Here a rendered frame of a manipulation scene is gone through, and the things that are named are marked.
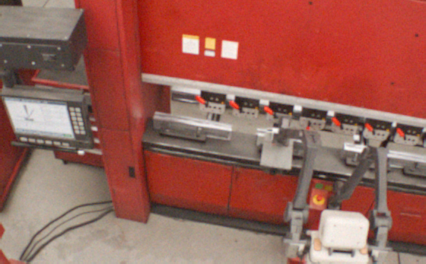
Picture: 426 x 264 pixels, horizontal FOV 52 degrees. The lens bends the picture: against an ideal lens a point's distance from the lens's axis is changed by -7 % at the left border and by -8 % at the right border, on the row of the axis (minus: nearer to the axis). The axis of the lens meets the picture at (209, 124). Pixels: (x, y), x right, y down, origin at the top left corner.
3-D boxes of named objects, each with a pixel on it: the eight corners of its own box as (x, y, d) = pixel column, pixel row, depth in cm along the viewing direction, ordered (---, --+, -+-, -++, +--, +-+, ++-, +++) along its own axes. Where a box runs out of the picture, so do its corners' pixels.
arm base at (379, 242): (370, 249, 208) (392, 251, 208) (372, 233, 209) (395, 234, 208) (364, 246, 217) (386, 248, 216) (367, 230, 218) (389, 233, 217)
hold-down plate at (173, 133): (159, 135, 298) (158, 132, 296) (160, 129, 301) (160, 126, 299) (205, 143, 295) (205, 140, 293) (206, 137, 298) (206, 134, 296)
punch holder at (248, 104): (232, 116, 278) (234, 96, 266) (234, 106, 284) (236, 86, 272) (257, 119, 277) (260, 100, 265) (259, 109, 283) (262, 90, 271)
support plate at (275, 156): (259, 165, 270) (260, 164, 269) (265, 132, 287) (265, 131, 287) (290, 170, 268) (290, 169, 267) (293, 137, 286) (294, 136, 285)
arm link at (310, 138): (306, 134, 205) (326, 137, 206) (298, 127, 218) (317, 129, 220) (286, 224, 215) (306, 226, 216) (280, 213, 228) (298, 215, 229)
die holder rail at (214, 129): (154, 128, 302) (153, 118, 295) (156, 122, 306) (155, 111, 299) (230, 141, 297) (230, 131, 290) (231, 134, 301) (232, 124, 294)
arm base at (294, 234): (282, 242, 211) (307, 244, 210) (284, 225, 212) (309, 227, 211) (280, 240, 219) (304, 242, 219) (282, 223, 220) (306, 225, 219)
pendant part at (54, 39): (13, 153, 253) (-34, 33, 192) (27, 122, 270) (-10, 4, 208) (93, 163, 251) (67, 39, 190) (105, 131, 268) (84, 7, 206)
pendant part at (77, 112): (17, 141, 241) (-1, 94, 215) (24, 125, 250) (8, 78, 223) (93, 151, 240) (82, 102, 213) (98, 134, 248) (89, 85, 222)
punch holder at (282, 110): (265, 121, 276) (268, 101, 264) (266, 111, 282) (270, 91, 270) (290, 125, 275) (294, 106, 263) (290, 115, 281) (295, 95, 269)
